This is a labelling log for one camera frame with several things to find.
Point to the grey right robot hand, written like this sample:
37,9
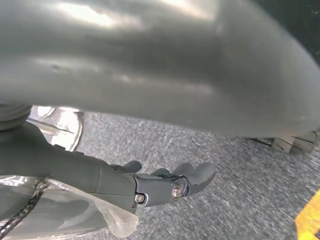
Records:
149,66

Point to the clear plastic cover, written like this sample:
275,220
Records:
75,217

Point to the white power strip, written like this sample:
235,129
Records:
295,144

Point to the yellow floor tape outline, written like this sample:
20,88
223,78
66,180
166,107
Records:
309,218

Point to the chrome round base plate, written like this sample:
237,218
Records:
66,127

